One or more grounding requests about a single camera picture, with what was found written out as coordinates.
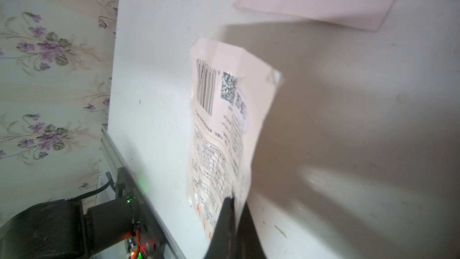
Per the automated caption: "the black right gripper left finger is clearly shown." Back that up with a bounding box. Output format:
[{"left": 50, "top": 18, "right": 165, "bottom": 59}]
[{"left": 204, "top": 197, "right": 237, "bottom": 259}]

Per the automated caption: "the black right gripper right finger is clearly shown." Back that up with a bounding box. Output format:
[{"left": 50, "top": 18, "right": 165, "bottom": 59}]
[{"left": 236, "top": 203, "right": 267, "bottom": 259}]

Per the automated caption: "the white lower-shelf seed bag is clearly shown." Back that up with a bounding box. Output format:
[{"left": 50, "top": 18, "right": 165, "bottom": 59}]
[{"left": 187, "top": 37, "right": 283, "bottom": 239}]

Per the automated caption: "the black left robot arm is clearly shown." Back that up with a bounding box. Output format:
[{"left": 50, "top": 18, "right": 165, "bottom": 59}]
[{"left": 1, "top": 198, "right": 138, "bottom": 259}]

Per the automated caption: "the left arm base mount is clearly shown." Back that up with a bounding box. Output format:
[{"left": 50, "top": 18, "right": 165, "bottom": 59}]
[{"left": 109, "top": 167, "right": 168, "bottom": 259}]

